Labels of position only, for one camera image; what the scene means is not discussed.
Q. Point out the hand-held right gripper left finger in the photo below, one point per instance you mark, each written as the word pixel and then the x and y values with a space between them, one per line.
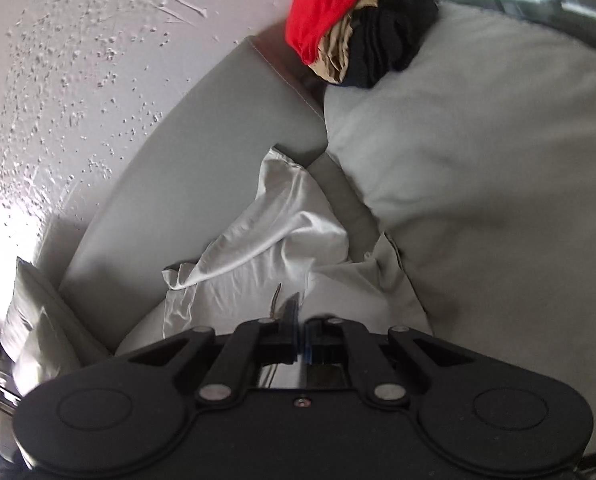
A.
pixel 291 336

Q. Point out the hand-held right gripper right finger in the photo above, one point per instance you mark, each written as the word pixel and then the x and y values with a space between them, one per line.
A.
pixel 308 347

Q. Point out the white garment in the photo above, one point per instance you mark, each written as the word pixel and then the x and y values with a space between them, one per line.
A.
pixel 258 260

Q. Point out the grey throw pillow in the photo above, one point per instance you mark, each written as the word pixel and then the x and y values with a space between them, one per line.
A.
pixel 43 330

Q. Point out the grey sofa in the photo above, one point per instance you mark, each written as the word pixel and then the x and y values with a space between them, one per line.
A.
pixel 478 160

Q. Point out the tan striped garment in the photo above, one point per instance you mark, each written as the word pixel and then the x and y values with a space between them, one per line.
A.
pixel 335 47

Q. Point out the black garment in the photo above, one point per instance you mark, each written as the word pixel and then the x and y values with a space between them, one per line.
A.
pixel 393 30

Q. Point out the red garment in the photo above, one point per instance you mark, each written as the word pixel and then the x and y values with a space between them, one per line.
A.
pixel 323 5

